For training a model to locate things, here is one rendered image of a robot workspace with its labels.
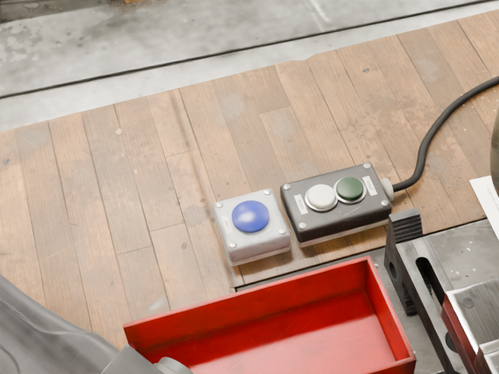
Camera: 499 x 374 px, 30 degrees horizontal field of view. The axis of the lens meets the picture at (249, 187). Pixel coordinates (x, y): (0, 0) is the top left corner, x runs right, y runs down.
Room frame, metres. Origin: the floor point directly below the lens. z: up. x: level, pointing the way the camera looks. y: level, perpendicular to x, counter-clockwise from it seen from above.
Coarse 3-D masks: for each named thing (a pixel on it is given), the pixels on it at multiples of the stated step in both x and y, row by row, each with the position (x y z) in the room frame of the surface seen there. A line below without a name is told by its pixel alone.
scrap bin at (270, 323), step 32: (256, 288) 0.47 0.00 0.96; (288, 288) 0.47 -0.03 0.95; (320, 288) 0.48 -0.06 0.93; (352, 288) 0.49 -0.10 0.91; (384, 288) 0.46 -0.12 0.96; (160, 320) 0.45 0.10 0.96; (192, 320) 0.45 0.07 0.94; (224, 320) 0.46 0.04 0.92; (256, 320) 0.46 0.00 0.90; (288, 320) 0.46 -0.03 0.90; (320, 320) 0.46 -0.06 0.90; (352, 320) 0.45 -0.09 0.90; (384, 320) 0.44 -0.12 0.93; (160, 352) 0.44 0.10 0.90; (192, 352) 0.43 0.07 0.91; (224, 352) 0.43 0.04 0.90; (256, 352) 0.43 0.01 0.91; (288, 352) 0.42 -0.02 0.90; (320, 352) 0.42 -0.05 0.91; (352, 352) 0.42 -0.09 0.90; (384, 352) 0.42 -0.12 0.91
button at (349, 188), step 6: (342, 180) 0.61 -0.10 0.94; (348, 180) 0.61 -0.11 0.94; (354, 180) 0.60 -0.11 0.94; (336, 186) 0.60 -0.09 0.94; (342, 186) 0.60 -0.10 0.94; (348, 186) 0.60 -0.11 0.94; (354, 186) 0.60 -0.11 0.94; (360, 186) 0.60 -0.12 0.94; (336, 192) 0.59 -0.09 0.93; (342, 192) 0.59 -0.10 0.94; (348, 192) 0.59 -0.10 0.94; (354, 192) 0.59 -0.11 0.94; (360, 192) 0.59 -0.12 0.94; (342, 198) 0.59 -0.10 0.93; (348, 198) 0.58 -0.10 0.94; (354, 198) 0.58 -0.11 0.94
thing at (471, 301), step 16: (464, 288) 0.34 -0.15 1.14; (480, 288) 0.34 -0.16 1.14; (496, 288) 0.34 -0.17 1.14; (448, 304) 0.33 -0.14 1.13; (464, 304) 0.33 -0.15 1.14; (480, 304) 0.33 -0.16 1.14; (496, 304) 0.33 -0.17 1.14; (448, 320) 0.33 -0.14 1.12; (464, 320) 0.32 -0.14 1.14; (480, 320) 0.32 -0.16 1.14; (496, 320) 0.31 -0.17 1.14; (464, 336) 0.31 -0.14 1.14; (480, 336) 0.30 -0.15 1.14; (496, 336) 0.30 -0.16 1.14; (464, 352) 0.30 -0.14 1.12; (480, 352) 0.27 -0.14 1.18; (496, 352) 0.27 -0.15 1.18; (480, 368) 0.27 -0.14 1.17; (496, 368) 0.26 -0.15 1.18
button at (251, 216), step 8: (248, 200) 0.59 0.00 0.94; (240, 208) 0.58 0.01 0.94; (248, 208) 0.58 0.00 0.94; (256, 208) 0.58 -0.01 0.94; (264, 208) 0.58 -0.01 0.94; (232, 216) 0.57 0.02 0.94; (240, 216) 0.57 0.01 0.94; (248, 216) 0.57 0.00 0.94; (256, 216) 0.57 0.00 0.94; (264, 216) 0.57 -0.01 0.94; (240, 224) 0.56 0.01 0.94; (248, 224) 0.56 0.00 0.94; (256, 224) 0.56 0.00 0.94; (264, 224) 0.56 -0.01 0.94; (248, 232) 0.55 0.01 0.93
